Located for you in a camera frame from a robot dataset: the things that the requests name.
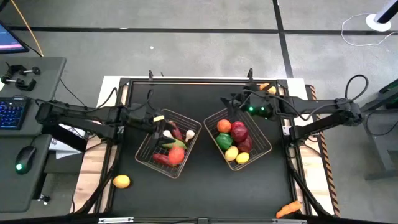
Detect orange yellow mango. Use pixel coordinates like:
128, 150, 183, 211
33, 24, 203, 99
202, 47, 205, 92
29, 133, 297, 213
259, 83, 277, 95

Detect striped hazard tape strip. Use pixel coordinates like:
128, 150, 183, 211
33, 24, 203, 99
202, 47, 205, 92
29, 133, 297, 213
307, 84, 342, 218

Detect long green vegetable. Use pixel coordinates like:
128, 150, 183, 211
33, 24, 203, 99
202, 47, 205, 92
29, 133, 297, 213
161, 139, 188, 151

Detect yellow cable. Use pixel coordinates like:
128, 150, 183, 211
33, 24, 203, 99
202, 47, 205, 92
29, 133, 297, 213
10, 0, 45, 58

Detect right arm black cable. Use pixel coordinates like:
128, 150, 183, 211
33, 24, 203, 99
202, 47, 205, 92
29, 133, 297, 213
344, 73, 370, 102

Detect small orange fruit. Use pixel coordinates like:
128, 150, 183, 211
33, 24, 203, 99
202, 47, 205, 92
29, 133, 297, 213
216, 119, 233, 134

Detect red orange pumpkin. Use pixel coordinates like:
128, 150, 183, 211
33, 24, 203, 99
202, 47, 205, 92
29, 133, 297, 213
168, 146, 186, 166

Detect white papers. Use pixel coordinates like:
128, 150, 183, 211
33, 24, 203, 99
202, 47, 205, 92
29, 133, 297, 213
49, 136, 84, 160

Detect gold wire basket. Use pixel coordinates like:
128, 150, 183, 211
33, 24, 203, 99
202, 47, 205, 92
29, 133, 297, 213
134, 108, 203, 179
203, 107, 273, 172

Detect red chili pepper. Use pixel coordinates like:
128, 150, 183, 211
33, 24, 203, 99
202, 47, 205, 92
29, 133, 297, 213
169, 120, 184, 141
152, 152, 175, 167

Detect grey side stand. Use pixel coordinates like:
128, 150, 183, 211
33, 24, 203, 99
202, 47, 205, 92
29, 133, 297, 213
356, 78, 398, 182

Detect black box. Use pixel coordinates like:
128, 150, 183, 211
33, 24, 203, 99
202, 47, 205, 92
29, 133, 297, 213
43, 124, 90, 154

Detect yellow lemon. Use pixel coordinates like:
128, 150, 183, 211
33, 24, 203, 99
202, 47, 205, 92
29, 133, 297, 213
235, 152, 250, 165
224, 145, 239, 162

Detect computer monitor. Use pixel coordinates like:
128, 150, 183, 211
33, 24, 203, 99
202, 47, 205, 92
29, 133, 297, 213
0, 20, 30, 55

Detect orange carrot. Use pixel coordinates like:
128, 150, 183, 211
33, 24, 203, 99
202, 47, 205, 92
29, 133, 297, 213
275, 200, 303, 220

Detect white standing fan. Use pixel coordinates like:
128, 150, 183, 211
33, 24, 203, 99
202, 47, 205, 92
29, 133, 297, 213
364, 0, 398, 33

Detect dark red fruit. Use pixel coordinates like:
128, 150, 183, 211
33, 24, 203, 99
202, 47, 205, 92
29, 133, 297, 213
236, 136, 254, 154
230, 121, 249, 143

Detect black C-clamp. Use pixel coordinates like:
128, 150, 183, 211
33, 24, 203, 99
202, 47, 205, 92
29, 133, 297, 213
5, 63, 42, 78
1, 75, 38, 93

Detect white cable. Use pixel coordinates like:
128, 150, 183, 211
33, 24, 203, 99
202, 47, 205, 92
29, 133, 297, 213
340, 12, 398, 47

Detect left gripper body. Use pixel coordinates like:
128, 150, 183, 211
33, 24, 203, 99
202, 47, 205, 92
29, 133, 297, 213
124, 104, 167, 142

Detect orange yellow citrus fruit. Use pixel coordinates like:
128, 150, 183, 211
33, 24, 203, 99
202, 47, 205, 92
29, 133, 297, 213
111, 174, 131, 189

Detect black computer mouse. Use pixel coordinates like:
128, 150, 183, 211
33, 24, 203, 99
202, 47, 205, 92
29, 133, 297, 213
14, 145, 37, 175

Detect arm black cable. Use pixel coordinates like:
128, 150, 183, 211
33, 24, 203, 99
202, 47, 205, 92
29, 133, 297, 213
344, 73, 370, 102
34, 87, 155, 113

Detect grey desk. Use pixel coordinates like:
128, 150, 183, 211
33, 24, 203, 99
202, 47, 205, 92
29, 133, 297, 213
0, 55, 68, 214

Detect black keyboard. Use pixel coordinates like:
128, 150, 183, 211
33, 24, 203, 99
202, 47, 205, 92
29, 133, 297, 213
0, 96, 31, 131

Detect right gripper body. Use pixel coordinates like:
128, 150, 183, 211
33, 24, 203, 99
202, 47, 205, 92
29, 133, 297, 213
238, 90, 276, 121

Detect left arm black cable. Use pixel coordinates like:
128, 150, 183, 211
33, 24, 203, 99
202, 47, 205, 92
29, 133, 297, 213
34, 87, 155, 113

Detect black aluminium table frame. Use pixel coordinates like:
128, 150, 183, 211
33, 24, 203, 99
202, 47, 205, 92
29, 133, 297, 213
93, 76, 335, 218

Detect silver metal bracket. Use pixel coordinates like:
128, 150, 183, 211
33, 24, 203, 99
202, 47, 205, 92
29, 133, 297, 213
98, 217, 135, 224
271, 218, 308, 224

